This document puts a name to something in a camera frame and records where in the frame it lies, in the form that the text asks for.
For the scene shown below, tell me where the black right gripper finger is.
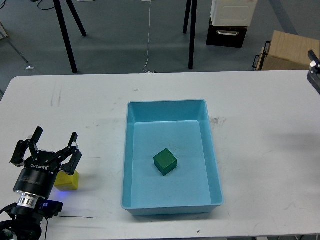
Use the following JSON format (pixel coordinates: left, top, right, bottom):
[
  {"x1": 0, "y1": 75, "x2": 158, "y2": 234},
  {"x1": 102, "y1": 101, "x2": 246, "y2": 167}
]
[{"x1": 307, "y1": 50, "x2": 320, "y2": 94}]

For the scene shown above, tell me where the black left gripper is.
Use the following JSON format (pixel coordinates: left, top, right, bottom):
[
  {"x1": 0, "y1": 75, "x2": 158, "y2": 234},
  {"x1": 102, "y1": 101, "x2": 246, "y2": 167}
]
[{"x1": 10, "y1": 126, "x2": 82, "y2": 199}]

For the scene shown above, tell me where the yellow block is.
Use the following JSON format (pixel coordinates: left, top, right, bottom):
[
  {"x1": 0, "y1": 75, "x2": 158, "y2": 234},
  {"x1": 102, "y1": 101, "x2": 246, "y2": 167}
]
[{"x1": 54, "y1": 171, "x2": 79, "y2": 191}]

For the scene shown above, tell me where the green block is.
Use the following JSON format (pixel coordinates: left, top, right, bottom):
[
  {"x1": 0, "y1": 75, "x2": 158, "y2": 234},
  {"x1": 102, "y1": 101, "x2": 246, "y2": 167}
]
[{"x1": 153, "y1": 148, "x2": 178, "y2": 176}]

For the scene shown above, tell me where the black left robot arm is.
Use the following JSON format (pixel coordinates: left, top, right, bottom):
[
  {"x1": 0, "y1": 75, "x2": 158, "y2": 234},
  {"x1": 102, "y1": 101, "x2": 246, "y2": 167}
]
[{"x1": 0, "y1": 126, "x2": 82, "y2": 240}]

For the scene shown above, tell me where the light blue plastic box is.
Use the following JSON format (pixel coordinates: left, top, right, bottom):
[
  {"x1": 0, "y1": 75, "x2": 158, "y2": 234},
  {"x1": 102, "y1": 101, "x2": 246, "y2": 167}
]
[{"x1": 121, "y1": 99, "x2": 224, "y2": 216}]

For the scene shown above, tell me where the black zip tie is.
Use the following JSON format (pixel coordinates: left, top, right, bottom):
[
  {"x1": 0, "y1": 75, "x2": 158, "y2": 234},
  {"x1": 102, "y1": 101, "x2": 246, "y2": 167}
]
[{"x1": 57, "y1": 215, "x2": 97, "y2": 219}]

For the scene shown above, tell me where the grey stand leg left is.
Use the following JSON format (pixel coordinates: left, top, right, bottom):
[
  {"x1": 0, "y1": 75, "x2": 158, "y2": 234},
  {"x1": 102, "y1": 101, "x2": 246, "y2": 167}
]
[{"x1": 0, "y1": 23, "x2": 29, "y2": 64}]

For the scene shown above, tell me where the black table leg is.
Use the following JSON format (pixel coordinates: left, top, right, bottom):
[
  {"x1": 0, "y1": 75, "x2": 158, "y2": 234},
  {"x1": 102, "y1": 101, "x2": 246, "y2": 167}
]
[
  {"x1": 66, "y1": 0, "x2": 87, "y2": 37},
  {"x1": 182, "y1": 0, "x2": 192, "y2": 34},
  {"x1": 188, "y1": 0, "x2": 198, "y2": 70},
  {"x1": 53, "y1": 0, "x2": 78, "y2": 74}
]

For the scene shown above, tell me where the black table leg inner right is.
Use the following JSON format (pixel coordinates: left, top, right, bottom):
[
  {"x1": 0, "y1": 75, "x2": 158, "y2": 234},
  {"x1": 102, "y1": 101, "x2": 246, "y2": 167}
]
[{"x1": 182, "y1": 0, "x2": 192, "y2": 34}]

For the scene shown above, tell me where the black table leg inner left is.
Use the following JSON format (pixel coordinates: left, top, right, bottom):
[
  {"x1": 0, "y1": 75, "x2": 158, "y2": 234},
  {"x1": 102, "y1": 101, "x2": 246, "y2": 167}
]
[{"x1": 66, "y1": 0, "x2": 87, "y2": 37}]

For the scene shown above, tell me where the black case with handle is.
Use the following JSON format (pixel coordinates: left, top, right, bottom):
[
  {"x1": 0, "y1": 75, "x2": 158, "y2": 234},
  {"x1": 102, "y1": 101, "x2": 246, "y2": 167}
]
[{"x1": 206, "y1": 23, "x2": 248, "y2": 49}]

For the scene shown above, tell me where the white cable on floor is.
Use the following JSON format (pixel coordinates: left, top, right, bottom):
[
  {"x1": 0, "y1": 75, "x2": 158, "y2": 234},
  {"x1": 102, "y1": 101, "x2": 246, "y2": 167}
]
[{"x1": 142, "y1": 0, "x2": 153, "y2": 75}]

